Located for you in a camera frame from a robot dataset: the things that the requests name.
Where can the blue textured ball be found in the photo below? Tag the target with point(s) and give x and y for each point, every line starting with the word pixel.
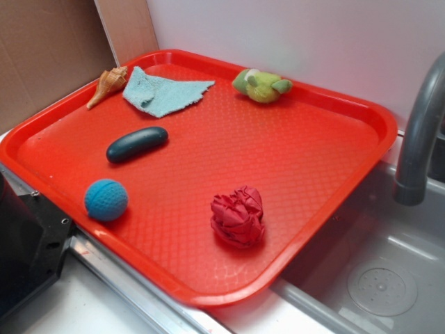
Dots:
pixel 106 200

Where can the grey faucet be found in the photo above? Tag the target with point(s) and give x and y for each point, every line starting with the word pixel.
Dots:
pixel 422 151

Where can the grey sink basin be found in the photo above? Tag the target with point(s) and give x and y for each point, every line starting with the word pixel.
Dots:
pixel 375 266

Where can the dark teal oblong toy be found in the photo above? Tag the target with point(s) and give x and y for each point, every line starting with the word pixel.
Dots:
pixel 134 143

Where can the green plush toy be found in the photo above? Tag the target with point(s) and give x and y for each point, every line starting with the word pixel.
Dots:
pixel 261 87

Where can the brown cardboard panel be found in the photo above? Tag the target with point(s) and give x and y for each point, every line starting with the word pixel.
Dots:
pixel 49 49

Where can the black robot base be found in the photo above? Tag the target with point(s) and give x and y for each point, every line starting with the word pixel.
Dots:
pixel 35 235

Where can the crumpled red cloth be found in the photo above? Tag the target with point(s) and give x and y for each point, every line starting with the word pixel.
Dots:
pixel 236 218

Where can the light blue cloth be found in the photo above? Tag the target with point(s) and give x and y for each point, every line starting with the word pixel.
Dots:
pixel 158 96

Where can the orange conch seashell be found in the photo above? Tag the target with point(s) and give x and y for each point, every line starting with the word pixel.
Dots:
pixel 108 83

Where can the red plastic tray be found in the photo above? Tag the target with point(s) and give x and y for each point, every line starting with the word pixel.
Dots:
pixel 304 153

